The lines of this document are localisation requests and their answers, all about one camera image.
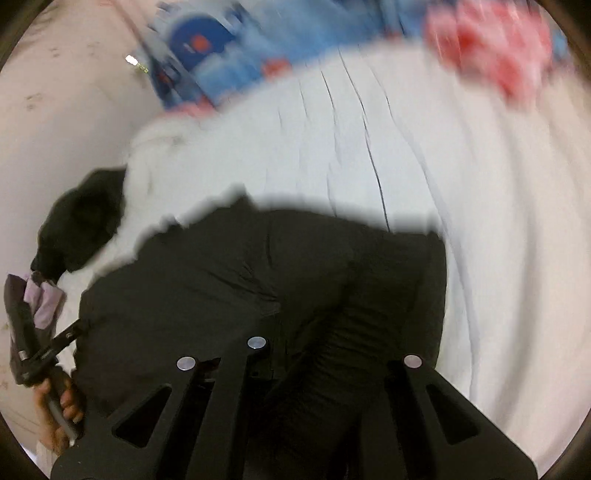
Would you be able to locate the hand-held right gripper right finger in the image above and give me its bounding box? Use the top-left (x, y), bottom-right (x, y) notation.
top-left (360, 353), bottom-right (539, 480)

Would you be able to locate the black garment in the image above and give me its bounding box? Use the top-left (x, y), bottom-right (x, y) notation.
top-left (30, 168), bottom-right (130, 284)

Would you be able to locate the pink and red patterned cloth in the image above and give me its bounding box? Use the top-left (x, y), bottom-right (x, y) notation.
top-left (425, 0), bottom-right (555, 109)

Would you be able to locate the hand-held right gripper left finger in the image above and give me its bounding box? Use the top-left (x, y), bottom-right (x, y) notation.
top-left (50, 336), bottom-right (271, 480)

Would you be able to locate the person's left hand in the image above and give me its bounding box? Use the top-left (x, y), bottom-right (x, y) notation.
top-left (35, 375), bottom-right (86, 457)

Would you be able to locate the pinkish lilac garment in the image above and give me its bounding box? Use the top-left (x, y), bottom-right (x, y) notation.
top-left (25, 272), bottom-right (68, 333)

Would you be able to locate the white striped duvet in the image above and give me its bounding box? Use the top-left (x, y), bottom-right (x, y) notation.
top-left (60, 39), bottom-right (591, 467)

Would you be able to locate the black padded jacket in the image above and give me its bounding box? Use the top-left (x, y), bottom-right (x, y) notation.
top-left (71, 194), bottom-right (448, 480)

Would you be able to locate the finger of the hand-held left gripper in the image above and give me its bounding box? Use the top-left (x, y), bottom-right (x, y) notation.
top-left (27, 320), bottom-right (90, 371)
top-left (4, 274), bottom-right (38, 385)

